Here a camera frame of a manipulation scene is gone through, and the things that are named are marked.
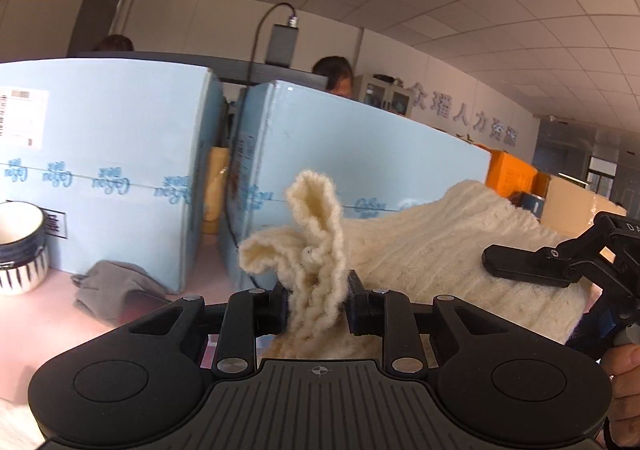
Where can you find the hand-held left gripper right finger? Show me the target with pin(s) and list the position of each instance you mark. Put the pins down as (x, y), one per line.
(356, 312)

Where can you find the grey glass-door cabinet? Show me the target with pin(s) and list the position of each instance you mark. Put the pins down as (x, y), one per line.
(385, 97)

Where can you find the grey cloth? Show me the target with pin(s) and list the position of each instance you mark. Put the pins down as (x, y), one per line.
(112, 287)

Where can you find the light blue foam board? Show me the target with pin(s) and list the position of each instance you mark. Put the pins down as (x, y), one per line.
(360, 149)
(110, 129)

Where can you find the beige cardboard box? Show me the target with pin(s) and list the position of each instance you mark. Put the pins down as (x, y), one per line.
(570, 205)

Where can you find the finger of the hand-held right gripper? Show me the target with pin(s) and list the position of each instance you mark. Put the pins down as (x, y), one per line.
(520, 265)

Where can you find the person's right hand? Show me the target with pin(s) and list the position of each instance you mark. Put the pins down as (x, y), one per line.
(625, 390)

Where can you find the cream knitted sweater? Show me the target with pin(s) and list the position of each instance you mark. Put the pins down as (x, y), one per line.
(430, 250)

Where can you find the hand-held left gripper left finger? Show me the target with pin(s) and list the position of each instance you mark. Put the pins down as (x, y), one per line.
(280, 310)

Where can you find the white bowl with dark bands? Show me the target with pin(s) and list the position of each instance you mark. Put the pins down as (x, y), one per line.
(17, 230)

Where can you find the orange box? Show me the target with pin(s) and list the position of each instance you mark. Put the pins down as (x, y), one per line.
(510, 175)

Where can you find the black box device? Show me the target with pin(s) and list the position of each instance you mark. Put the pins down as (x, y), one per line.
(281, 45)

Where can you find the white bowl with black stripes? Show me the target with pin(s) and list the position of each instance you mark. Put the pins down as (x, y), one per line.
(22, 277)

